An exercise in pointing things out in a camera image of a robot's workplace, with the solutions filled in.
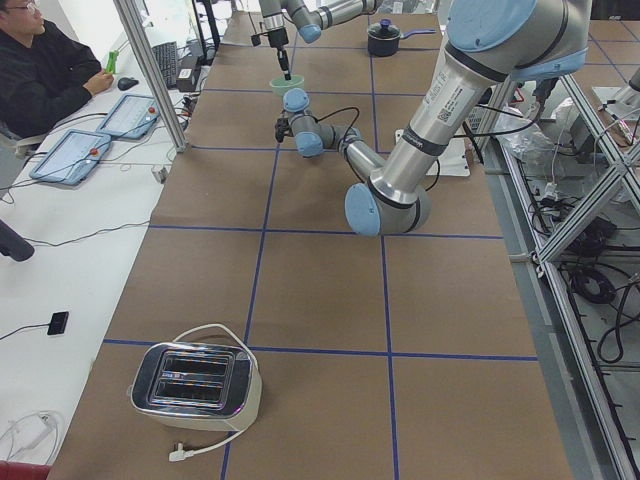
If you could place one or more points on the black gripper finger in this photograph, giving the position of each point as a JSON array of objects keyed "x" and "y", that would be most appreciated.
[
  {"x": 287, "y": 73},
  {"x": 281, "y": 56}
]

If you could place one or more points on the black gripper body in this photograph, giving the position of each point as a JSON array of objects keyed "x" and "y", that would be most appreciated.
[{"x": 277, "y": 39}]

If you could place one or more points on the green bowl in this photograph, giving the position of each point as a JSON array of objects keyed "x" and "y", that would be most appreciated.
[{"x": 282, "y": 84}]

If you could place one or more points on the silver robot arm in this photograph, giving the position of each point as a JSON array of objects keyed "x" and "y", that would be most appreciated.
[
  {"x": 487, "y": 43},
  {"x": 309, "y": 23}
]

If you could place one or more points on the dark pot with glass lid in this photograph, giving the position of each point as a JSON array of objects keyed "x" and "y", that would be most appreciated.
[{"x": 384, "y": 37}]

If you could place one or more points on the black keyboard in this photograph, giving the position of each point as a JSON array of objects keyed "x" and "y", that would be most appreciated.
[{"x": 166, "y": 56}]

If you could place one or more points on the upper teach pendant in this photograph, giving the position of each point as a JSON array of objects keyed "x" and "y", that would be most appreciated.
[{"x": 131, "y": 117}]

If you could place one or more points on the teach pendant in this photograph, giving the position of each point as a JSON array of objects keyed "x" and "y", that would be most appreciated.
[
  {"x": 131, "y": 117},
  {"x": 72, "y": 158}
]

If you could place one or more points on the black computer mouse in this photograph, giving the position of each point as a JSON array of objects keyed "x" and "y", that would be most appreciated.
[{"x": 126, "y": 83}]

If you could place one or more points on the lower teach pendant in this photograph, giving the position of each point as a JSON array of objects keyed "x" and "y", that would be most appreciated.
[{"x": 72, "y": 158}]

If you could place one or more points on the person in black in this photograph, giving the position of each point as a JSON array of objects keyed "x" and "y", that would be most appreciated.
[{"x": 45, "y": 75}]

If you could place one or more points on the crumpled clear plastic bag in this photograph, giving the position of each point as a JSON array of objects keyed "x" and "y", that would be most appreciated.
[{"x": 544, "y": 149}]

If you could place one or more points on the white toaster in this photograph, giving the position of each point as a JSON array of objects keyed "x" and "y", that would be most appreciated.
[{"x": 198, "y": 386}]

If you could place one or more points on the small black square device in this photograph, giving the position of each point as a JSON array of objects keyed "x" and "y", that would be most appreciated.
[{"x": 58, "y": 323}]

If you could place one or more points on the aluminium frame post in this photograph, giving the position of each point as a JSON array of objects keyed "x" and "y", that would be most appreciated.
[{"x": 132, "y": 23}]

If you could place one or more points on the white charger with cable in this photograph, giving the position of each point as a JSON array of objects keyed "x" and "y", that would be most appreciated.
[{"x": 33, "y": 438}]

